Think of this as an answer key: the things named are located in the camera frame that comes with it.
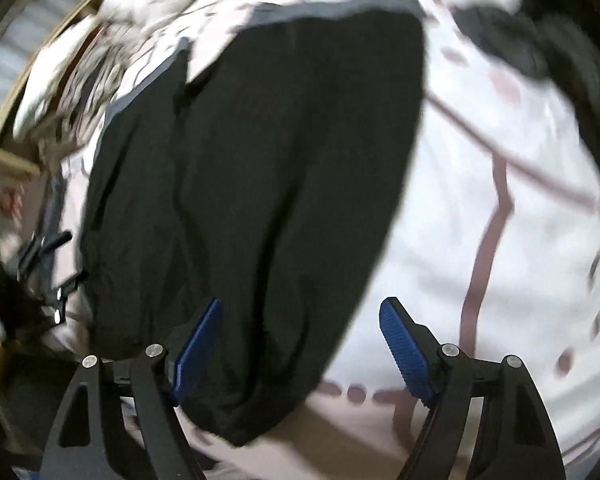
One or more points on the black garment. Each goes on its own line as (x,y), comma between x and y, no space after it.
(575,70)

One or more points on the black pants with grey waistband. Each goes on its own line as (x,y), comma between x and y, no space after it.
(280,185)

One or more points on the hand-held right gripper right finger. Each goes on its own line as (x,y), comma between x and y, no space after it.
(405,350)

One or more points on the grey curtain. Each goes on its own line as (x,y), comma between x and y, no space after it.
(5,70)

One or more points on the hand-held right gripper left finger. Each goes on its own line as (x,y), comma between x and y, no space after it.
(195,355)

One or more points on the printed bear blanket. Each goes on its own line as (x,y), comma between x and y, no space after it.
(505,260)

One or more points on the long wooden bedside shelf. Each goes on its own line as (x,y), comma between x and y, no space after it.
(10,160)

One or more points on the stack of folded linens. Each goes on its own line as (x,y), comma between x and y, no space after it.
(85,75)

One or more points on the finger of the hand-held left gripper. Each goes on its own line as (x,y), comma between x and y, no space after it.
(42,247)
(70,285)

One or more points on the dark grey garment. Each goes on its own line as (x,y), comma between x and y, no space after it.
(505,42)

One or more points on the red dress doll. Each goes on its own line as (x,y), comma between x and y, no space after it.
(12,200)

